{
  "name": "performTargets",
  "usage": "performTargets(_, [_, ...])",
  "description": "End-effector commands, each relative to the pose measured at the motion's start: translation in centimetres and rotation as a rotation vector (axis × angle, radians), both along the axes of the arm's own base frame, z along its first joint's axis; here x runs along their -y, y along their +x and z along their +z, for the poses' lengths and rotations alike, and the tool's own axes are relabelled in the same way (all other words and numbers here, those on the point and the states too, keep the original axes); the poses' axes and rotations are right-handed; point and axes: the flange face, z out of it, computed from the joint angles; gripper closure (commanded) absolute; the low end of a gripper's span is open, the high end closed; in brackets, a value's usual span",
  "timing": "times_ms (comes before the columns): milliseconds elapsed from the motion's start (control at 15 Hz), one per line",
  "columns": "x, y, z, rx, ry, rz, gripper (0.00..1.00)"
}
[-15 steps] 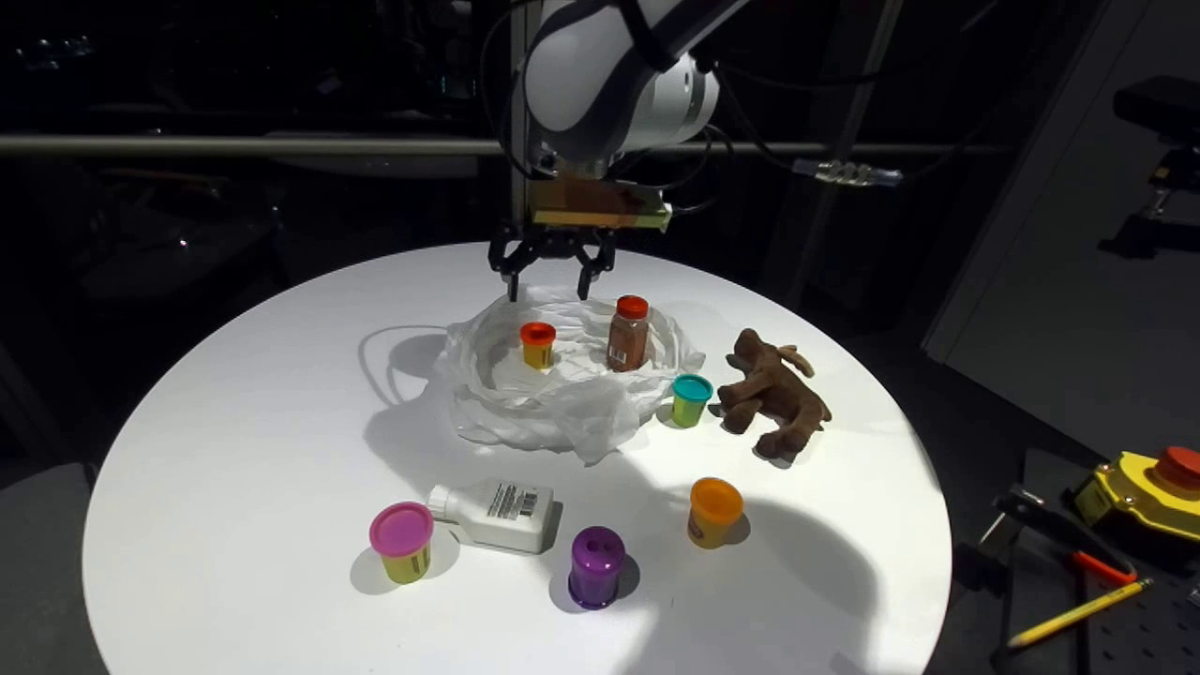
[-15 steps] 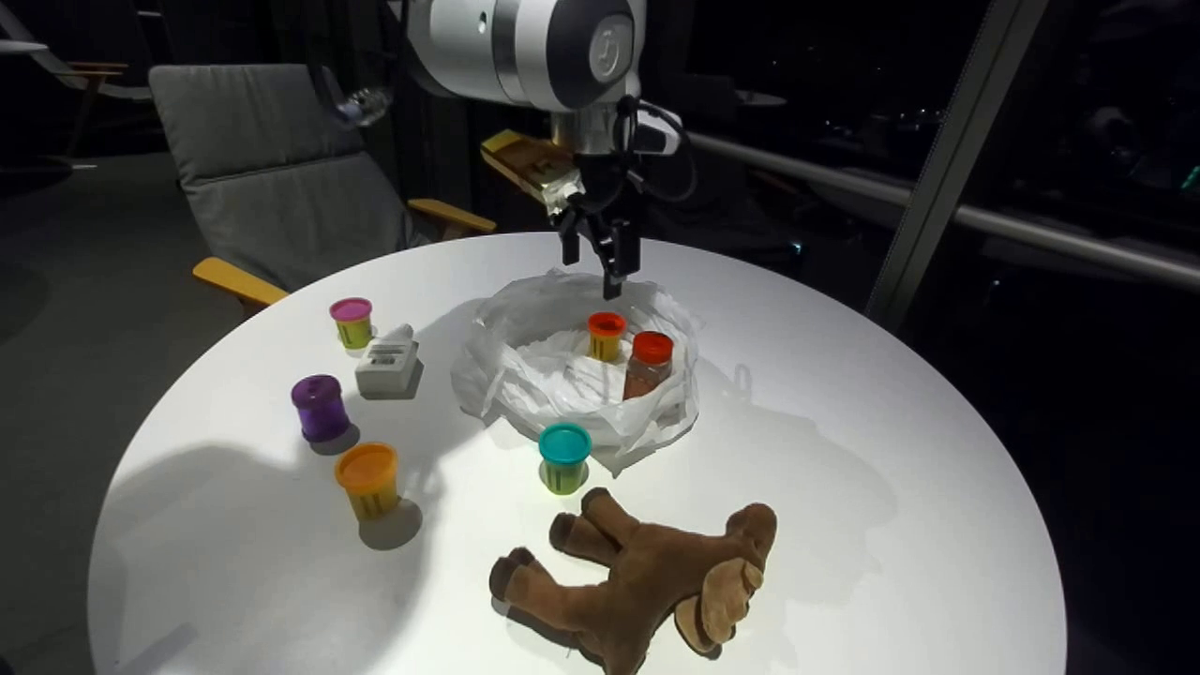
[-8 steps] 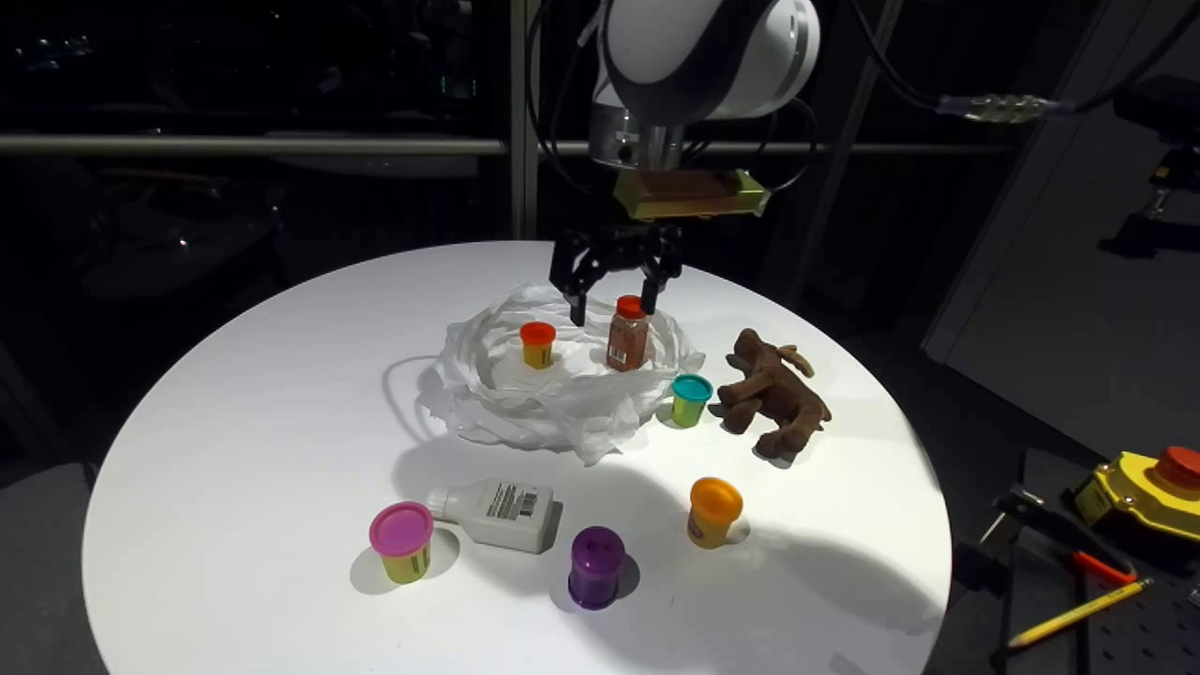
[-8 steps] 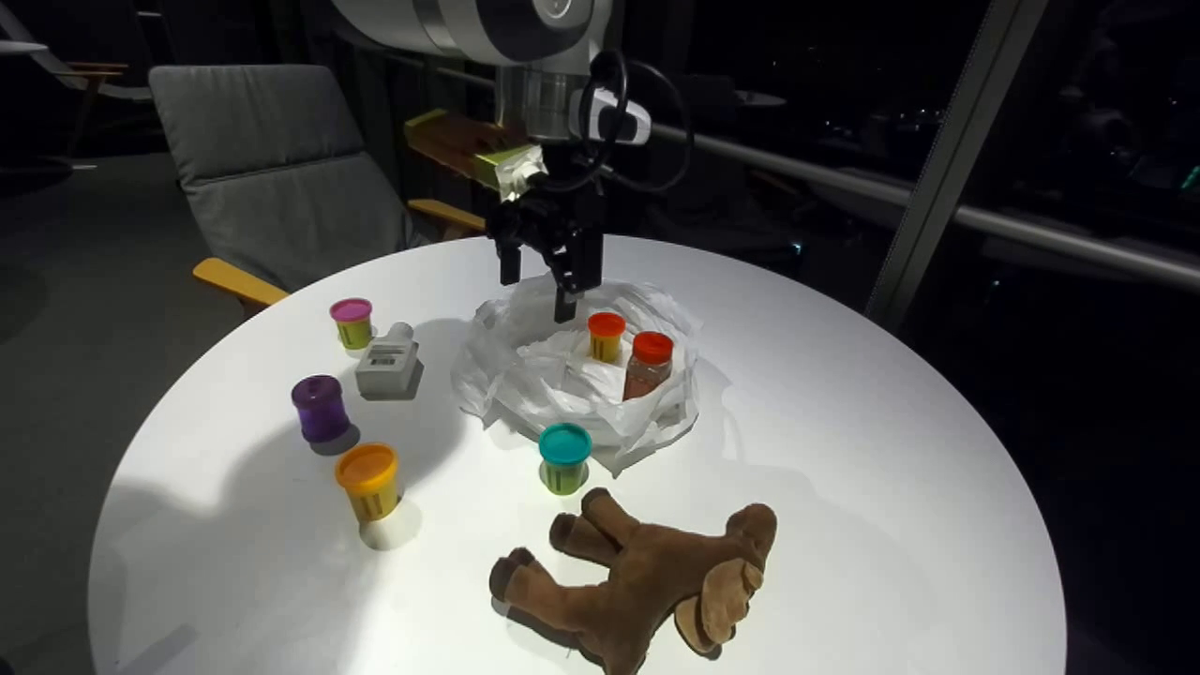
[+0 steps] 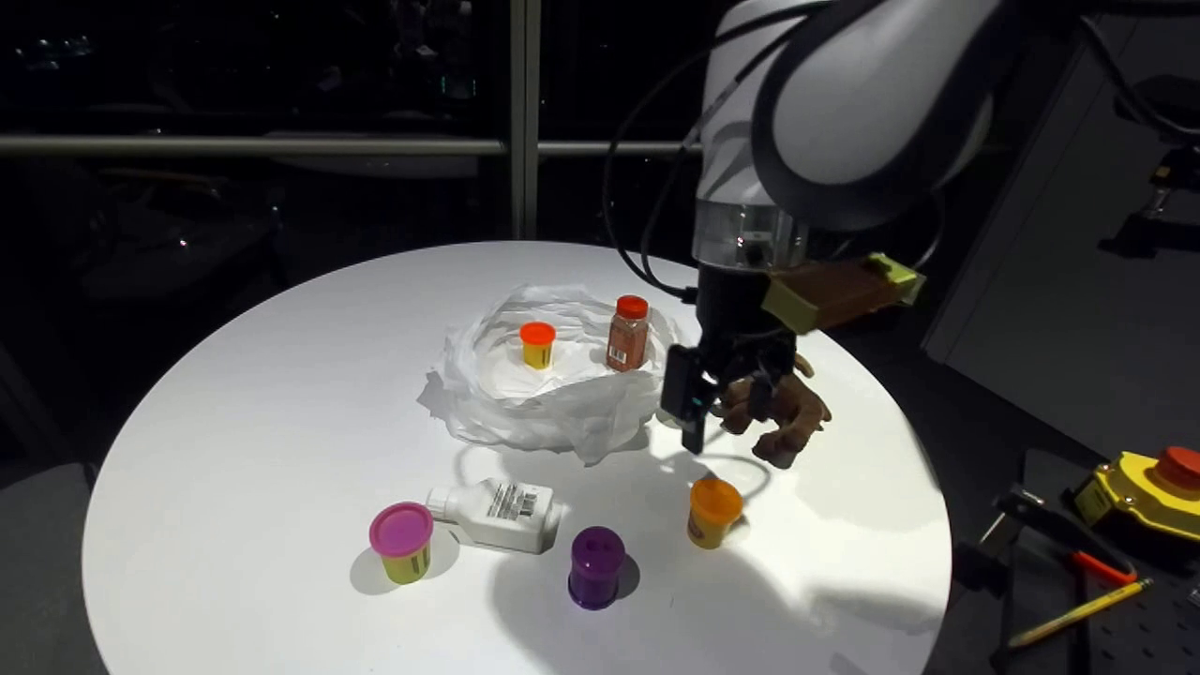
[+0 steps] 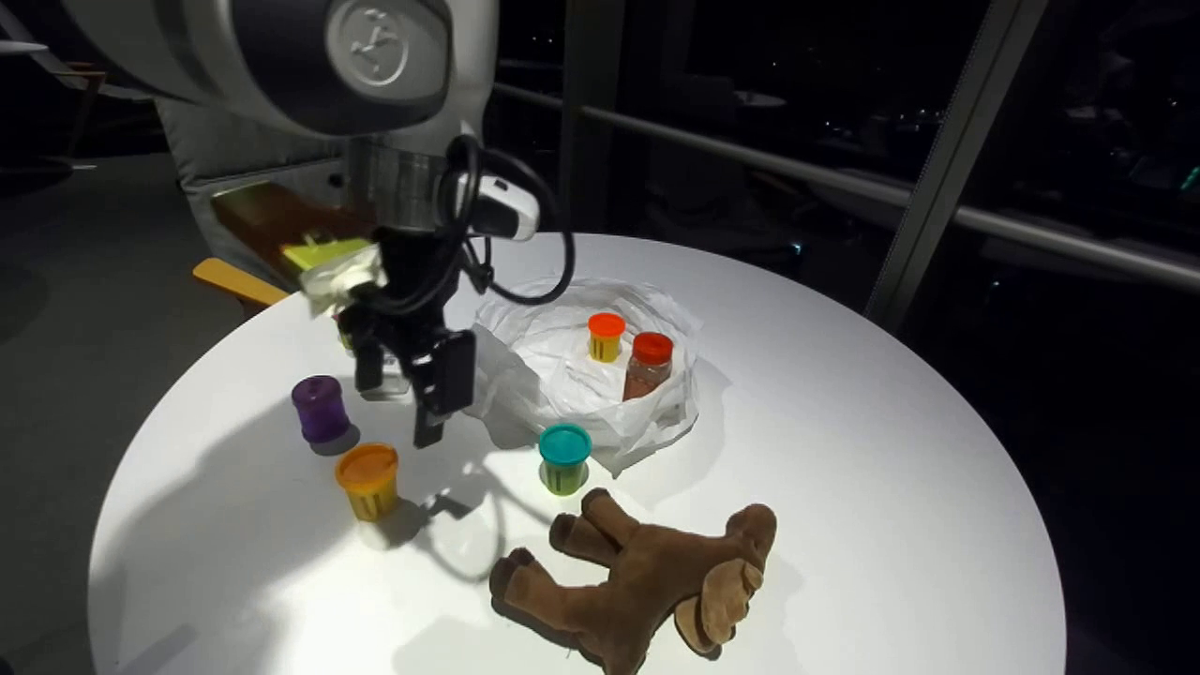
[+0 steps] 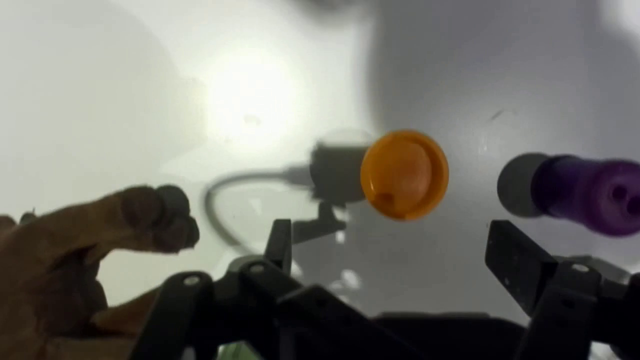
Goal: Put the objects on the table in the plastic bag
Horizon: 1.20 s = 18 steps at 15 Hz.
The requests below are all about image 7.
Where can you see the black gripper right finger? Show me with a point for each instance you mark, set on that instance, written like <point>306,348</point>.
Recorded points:
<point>580,312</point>

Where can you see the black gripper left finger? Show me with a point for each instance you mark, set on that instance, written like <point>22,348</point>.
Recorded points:
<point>266,320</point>

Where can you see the purple plastic cup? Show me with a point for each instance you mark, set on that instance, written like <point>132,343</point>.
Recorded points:
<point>593,194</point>

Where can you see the orange-capped spice bottle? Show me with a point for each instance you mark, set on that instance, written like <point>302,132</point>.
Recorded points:
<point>402,174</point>

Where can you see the brown plush moose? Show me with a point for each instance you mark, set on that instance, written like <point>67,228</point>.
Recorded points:
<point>67,267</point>

